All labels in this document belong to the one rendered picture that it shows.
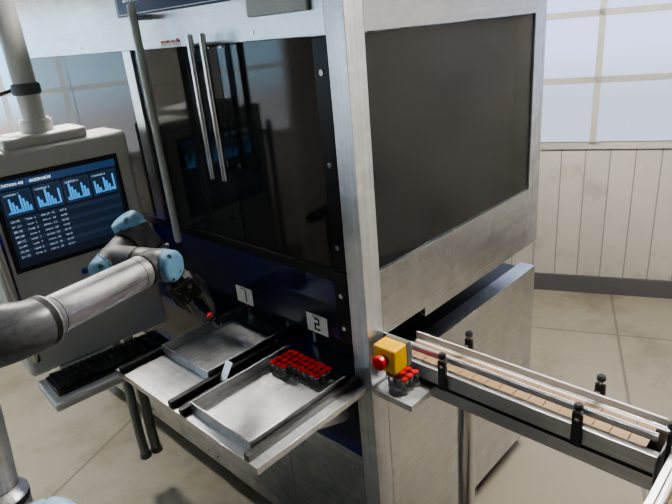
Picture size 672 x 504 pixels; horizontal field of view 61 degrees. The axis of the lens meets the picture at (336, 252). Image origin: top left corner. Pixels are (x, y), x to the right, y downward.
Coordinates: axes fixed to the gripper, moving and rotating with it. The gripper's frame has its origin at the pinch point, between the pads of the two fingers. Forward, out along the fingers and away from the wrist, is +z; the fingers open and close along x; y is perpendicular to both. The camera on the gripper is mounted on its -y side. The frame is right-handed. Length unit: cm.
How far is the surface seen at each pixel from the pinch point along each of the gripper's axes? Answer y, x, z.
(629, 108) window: -105, 247, 110
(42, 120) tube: -59, -6, -62
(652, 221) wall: -95, 229, 180
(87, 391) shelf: -30, -48, 9
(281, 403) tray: 18.2, 0.8, 26.7
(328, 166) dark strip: 17, 47, -19
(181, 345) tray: -28.3, -16.8, 16.4
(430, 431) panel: 12, 30, 78
